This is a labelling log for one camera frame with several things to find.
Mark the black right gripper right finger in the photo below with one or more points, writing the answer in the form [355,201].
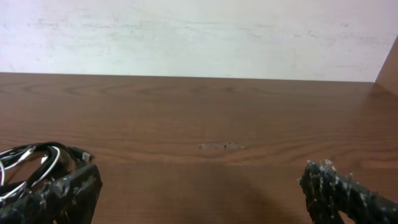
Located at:
[327,194]

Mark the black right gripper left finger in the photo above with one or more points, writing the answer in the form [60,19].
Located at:
[71,199]

